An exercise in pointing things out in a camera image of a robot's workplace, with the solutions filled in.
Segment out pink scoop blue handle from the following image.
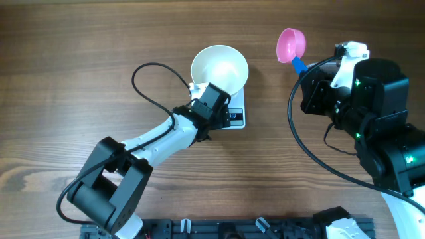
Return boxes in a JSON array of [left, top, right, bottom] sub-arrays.
[[276, 28, 307, 75]]

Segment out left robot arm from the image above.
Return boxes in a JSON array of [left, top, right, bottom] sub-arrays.
[[66, 83, 230, 238]]

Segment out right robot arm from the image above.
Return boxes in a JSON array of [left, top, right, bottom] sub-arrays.
[[295, 58, 424, 238]]

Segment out white digital kitchen scale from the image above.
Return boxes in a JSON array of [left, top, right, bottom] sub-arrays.
[[227, 88, 246, 129]]

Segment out white round bowl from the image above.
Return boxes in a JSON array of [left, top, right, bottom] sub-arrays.
[[191, 45, 249, 96]]

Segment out clear plastic container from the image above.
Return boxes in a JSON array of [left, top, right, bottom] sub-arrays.
[[313, 61, 340, 74]]

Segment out right black camera cable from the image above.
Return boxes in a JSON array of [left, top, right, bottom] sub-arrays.
[[287, 54, 425, 215]]

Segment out black camera cable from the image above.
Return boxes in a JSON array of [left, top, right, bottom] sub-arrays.
[[287, 54, 425, 215], [55, 62, 193, 225]]

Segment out left black camera cable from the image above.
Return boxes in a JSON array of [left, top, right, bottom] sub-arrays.
[[55, 62, 193, 225]]

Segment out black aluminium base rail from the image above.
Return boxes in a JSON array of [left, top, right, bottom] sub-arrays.
[[79, 217, 376, 239]]

